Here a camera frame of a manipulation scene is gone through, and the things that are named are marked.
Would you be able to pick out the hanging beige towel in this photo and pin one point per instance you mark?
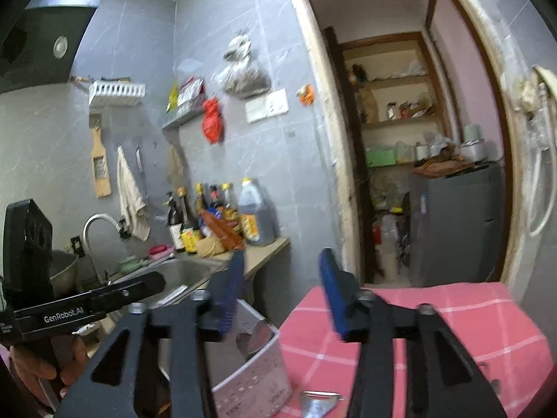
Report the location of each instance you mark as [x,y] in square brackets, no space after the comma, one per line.
[132,204]

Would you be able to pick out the pink checked tablecloth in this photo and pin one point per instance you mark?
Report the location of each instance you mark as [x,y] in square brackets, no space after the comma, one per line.
[482,319]

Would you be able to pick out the metal peeler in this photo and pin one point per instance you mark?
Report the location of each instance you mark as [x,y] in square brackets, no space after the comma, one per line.
[316,404]

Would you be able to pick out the red plastic bag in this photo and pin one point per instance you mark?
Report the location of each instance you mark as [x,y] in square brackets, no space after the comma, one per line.
[212,124]

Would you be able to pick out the metal pot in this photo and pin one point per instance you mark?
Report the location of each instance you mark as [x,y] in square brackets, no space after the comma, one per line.
[63,272]

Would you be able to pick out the grey cabinet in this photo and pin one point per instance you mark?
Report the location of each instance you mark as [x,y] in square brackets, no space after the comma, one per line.
[456,226]

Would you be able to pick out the grey wall shelf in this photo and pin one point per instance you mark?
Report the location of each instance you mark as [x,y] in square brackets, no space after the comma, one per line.
[180,116]

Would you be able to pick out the orange wall hook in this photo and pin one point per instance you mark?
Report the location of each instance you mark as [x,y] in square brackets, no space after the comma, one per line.
[305,95]

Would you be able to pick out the white wall switch panel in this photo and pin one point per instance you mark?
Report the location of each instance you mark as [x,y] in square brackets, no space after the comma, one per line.
[267,106]

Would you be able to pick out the wooden grater board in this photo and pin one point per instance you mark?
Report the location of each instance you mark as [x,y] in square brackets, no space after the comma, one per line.
[100,167]

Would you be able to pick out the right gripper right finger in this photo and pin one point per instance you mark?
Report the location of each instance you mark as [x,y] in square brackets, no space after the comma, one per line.
[391,348]

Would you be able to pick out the orange snack bag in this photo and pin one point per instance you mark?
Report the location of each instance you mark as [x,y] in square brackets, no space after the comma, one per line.
[221,229]

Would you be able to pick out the chrome faucet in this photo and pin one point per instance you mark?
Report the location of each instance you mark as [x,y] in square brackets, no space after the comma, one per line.
[105,242]

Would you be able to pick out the dark soy sauce bottle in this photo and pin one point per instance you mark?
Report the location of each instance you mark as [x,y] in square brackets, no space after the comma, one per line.
[174,223]

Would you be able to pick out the black range hood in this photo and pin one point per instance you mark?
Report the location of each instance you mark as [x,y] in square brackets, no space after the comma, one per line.
[41,47]

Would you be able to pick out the clear hanging plastic bag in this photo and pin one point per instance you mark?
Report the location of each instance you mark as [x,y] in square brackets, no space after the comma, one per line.
[242,77]

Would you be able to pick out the person's left hand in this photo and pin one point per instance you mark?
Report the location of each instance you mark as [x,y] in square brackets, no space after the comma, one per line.
[30,368]

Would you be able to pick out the yellow rubber gloves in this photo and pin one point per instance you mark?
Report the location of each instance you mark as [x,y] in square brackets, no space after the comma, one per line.
[529,89]

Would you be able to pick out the large dark vinegar jug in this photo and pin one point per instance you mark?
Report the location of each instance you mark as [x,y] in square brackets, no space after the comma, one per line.
[255,216]

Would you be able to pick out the white perforated utensil holder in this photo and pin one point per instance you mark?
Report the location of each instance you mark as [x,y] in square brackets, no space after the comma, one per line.
[247,386]

